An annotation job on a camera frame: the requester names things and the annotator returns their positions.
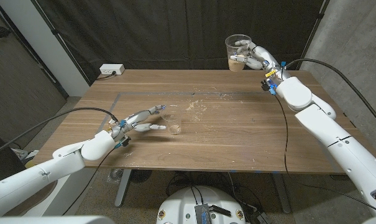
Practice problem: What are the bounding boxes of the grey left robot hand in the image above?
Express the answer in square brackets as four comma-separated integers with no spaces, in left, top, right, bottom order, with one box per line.
[109,105,167,140]

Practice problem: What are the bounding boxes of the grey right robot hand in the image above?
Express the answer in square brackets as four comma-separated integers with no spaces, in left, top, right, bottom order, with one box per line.
[229,39,282,76]

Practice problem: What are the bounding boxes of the brown sugar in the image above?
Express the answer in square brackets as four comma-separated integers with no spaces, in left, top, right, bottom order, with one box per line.
[228,58,246,72]

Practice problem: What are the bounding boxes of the clear plastic cup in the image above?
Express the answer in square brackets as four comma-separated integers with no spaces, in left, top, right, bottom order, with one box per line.
[224,34,253,73]
[160,105,183,136]

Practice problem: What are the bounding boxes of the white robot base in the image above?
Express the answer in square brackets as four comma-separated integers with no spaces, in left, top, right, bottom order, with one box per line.
[156,185,247,224]

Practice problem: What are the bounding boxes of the spilled sugar crumbs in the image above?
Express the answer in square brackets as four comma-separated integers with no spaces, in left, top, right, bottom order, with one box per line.
[184,99,209,123]

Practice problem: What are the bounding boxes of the clear plastic wrapper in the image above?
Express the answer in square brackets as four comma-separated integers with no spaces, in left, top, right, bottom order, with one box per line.
[106,169,124,184]

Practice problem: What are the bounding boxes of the black round fan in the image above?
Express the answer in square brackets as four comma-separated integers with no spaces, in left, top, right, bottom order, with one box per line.
[130,169,154,184]

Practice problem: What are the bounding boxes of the white power strip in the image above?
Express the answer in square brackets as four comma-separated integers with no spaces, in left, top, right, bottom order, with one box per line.
[99,63,126,75]

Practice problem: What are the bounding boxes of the grey table leg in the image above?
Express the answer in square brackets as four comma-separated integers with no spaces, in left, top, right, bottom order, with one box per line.
[114,169,132,208]
[271,172,293,215]

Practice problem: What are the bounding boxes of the black backdrop curtain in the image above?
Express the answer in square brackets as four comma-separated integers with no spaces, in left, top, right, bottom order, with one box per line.
[35,0,328,85]

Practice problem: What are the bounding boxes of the grey finned electronics box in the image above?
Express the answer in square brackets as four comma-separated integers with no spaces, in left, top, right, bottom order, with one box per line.
[194,203,213,224]

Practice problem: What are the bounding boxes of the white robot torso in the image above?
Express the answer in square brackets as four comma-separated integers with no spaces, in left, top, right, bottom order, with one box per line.
[0,214,376,224]

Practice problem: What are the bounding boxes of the black electronics box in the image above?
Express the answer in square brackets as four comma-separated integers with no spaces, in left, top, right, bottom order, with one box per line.
[209,204,232,218]

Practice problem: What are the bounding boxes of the black chair back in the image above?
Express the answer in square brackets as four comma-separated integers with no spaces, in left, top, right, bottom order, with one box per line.
[0,130,27,186]

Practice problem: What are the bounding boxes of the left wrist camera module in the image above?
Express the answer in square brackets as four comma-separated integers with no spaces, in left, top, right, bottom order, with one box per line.
[114,136,132,149]

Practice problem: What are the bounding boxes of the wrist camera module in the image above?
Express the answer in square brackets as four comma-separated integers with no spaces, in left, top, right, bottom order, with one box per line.
[261,79,277,96]
[114,136,132,149]

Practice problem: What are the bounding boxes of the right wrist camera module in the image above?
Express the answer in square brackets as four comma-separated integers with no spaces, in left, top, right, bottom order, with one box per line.
[261,79,277,96]

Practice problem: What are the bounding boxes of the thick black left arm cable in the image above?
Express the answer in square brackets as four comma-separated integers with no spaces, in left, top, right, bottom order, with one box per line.
[0,107,119,158]

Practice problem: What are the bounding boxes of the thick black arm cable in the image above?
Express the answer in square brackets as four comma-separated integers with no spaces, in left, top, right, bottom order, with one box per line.
[285,58,376,131]
[0,107,119,158]

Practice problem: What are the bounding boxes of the black power strip cord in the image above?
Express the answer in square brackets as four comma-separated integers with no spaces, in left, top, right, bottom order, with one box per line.
[96,70,117,81]

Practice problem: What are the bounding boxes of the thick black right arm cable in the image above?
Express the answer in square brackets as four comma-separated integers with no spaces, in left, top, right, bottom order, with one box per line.
[285,58,376,131]

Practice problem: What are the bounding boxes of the thin black left wrist cable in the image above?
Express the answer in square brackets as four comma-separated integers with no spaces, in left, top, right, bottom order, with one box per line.
[62,147,117,216]

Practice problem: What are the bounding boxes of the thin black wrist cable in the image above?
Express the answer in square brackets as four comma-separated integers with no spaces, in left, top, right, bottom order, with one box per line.
[62,147,117,216]
[273,93,376,216]

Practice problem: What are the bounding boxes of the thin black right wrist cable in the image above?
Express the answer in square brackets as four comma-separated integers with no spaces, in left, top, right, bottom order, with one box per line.
[273,93,376,216]

